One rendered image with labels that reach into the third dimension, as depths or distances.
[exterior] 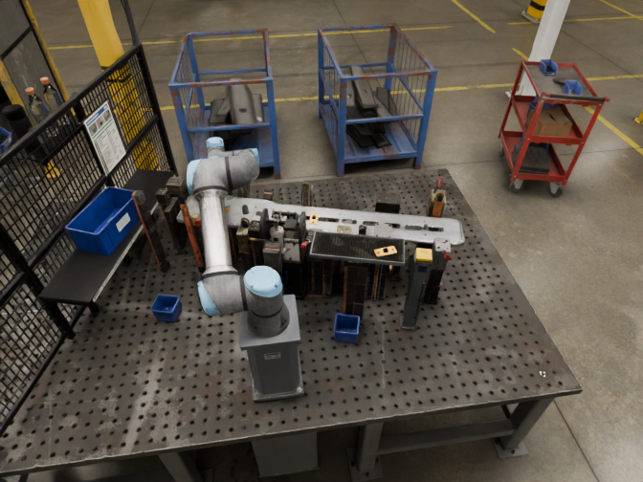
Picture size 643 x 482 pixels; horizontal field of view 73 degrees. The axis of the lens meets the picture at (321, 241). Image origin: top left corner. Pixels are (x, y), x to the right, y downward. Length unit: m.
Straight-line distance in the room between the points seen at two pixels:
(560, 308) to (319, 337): 1.90
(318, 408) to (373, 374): 0.28
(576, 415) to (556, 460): 0.31
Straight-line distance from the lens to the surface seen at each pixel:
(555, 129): 4.00
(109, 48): 2.53
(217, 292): 1.42
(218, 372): 1.98
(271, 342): 1.54
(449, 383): 1.97
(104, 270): 2.04
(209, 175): 1.52
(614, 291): 3.71
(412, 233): 2.07
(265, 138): 4.42
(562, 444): 2.85
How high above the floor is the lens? 2.38
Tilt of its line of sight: 44 degrees down
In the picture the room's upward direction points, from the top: straight up
